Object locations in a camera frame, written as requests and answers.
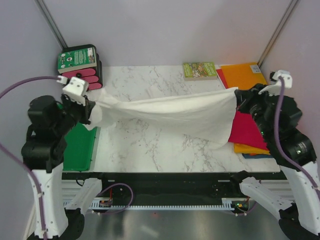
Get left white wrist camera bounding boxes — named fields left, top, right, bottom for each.
left=57, top=75, right=89, bottom=106

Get black pink drawer stand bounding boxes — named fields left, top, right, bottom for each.
left=59, top=44, right=103, bottom=91

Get orange plastic folder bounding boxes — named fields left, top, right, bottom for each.
left=220, top=62, right=267, bottom=90

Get white t shirt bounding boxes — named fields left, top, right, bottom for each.
left=85, top=87, right=237, bottom=149

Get left aluminium frame post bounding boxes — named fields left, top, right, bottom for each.
left=34, top=0, right=68, bottom=49

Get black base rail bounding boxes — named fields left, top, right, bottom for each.
left=61, top=170, right=288, bottom=207

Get aluminium frame post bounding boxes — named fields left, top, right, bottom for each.
left=34, top=0, right=68, bottom=49
left=257, top=0, right=301, bottom=69

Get purple cable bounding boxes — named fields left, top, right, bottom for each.
left=273, top=75, right=320, bottom=198
left=0, top=76, right=69, bottom=238

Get right aluminium frame post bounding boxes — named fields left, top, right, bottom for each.
left=257, top=0, right=301, bottom=69

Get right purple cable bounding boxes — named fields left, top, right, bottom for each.
left=273, top=75, right=320, bottom=198

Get green book on stand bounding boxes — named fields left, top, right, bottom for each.
left=57, top=47, right=97, bottom=74

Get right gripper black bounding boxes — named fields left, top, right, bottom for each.
left=234, top=82, right=276, bottom=139

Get light green book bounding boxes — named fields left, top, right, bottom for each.
left=182, top=62, right=218, bottom=81

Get red folder under orange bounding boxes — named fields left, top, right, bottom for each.
left=216, top=68, right=229, bottom=89

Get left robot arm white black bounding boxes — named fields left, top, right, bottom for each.
left=21, top=94, right=110, bottom=240

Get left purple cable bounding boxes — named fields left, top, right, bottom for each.
left=0, top=76, right=69, bottom=238

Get magenta folded t shirt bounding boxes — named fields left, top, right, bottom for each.
left=228, top=111, right=269, bottom=151

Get green plastic tray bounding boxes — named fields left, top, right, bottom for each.
left=63, top=123, right=97, bottom=172

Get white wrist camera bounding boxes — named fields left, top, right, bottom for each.
left=258, top=70, right=293, bottom=96
left=57, top=75, right=89, bottom=106

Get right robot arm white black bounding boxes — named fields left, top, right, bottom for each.
left=229, top=83, right=320, bottom=240

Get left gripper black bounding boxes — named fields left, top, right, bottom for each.
left=53, top=92, right=95, bottom=136

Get white slotted cable duct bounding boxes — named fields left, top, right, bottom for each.
left=89, top=198, right=244, bottom=211

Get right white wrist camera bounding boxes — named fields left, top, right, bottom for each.
left=258, top=70, right=293, bottom=96

